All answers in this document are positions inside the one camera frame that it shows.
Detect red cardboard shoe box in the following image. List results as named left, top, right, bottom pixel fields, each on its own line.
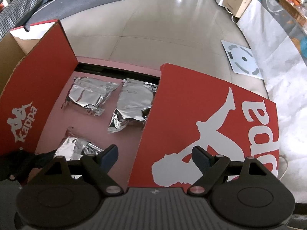
left=1, top=20, right=78, bottom=154

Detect pink lap desk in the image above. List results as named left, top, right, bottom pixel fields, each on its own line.
left=35, top=57, right=160, bottom=188

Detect houndstooth sofa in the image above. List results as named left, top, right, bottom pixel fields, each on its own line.
left=1, top=0, right=49, bottom=39

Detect grey rolled floor mat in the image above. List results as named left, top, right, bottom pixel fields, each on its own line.
left=23, top=0, right=122, bottom=32

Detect red Kappa box lid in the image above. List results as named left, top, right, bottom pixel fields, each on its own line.
left=129, top=63, right=279, bottom=188

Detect white marble tv cabinet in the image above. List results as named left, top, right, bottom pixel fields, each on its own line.
left=237, top=0, right=306, bottom=203

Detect white bathroom scale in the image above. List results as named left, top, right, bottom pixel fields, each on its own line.
left=221, top=40, right=263, bottom=80

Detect silver foil pouch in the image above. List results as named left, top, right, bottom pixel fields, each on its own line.
left=62, top=76, right=119, bottom=116
left=108, top=78, right=158, bottom=133
left=54, top=126, right=104, bottom=180

